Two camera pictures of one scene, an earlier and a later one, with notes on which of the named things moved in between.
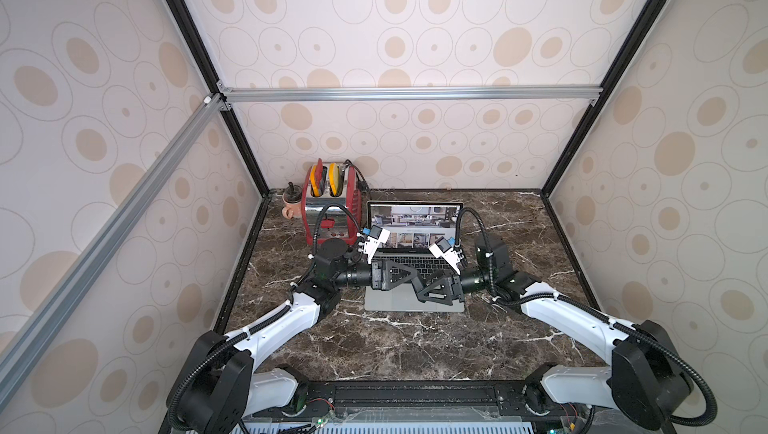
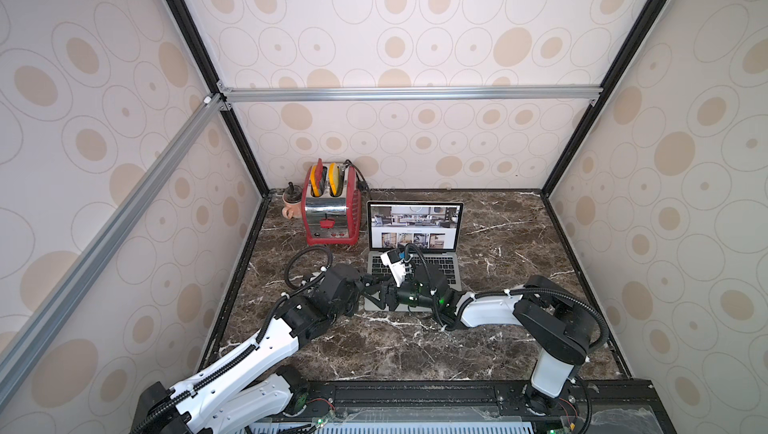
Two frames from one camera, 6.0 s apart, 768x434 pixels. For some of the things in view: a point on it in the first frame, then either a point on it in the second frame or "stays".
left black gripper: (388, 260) to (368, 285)
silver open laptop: (413, 227) stays
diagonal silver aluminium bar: (40, 324) stays
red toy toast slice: (319, 173) stays
